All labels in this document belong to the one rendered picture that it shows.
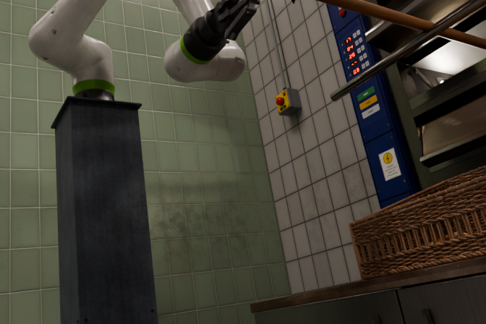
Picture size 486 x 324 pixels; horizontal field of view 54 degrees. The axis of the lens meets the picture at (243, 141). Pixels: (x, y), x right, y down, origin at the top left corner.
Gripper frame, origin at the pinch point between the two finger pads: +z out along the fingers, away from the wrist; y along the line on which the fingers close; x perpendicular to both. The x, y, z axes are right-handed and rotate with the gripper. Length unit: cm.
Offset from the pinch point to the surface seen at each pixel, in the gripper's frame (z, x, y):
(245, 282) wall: -125, -68, 50
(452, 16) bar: 8, -53, 2
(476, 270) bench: 4, -36, 62
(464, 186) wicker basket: 5, -40, 45
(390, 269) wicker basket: -21, -42, 59
